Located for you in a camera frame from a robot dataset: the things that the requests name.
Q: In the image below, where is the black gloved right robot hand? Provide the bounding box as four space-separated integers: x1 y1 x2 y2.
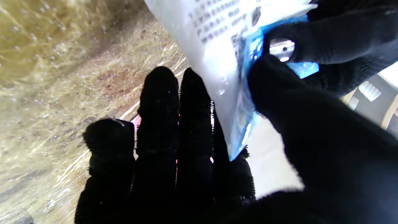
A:
74 55 398 224

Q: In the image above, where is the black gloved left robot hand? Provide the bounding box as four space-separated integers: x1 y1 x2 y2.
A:
263 0 398 97

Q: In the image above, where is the white blue printed salt bag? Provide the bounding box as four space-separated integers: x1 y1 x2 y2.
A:
144 0 320 161

